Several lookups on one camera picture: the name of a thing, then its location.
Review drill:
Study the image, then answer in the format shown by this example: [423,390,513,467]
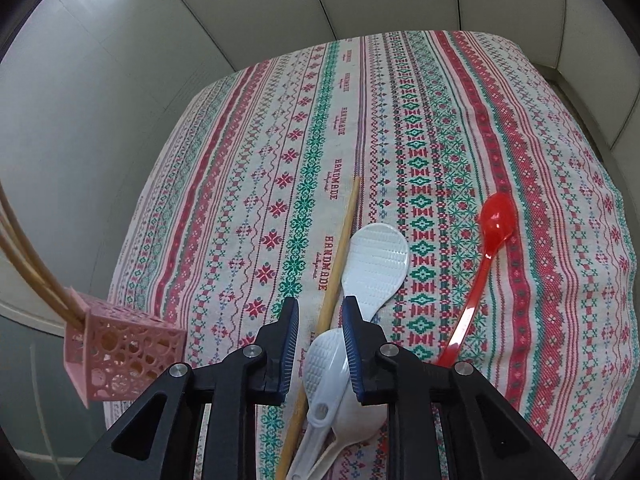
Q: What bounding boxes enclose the small white rice paddle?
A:
[286,328,349,479]

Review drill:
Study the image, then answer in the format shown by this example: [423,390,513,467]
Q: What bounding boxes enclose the pink perforated utensil basket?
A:
[64,288,186,405]

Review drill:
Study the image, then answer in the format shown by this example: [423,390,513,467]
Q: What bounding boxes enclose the white base cabinets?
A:
[181,0,639,156]

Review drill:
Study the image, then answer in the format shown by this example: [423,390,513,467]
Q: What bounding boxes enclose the large white rice paddle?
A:
[342,223,409,322]

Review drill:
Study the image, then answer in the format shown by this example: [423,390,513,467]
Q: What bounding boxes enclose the red plastic spoon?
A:
[436,193,516,368]

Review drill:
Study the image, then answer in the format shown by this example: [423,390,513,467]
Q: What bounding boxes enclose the white soup spoon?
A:
[294,388,387,480]

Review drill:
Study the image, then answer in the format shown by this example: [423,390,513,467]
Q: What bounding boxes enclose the wooden chopstick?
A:
[18,247,85,330]
[1,188,85,330]
[1,216,84,330]
[274,177,361,480]

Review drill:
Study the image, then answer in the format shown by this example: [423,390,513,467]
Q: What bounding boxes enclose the striped patterned tablecloth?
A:
[108,32,639,479]

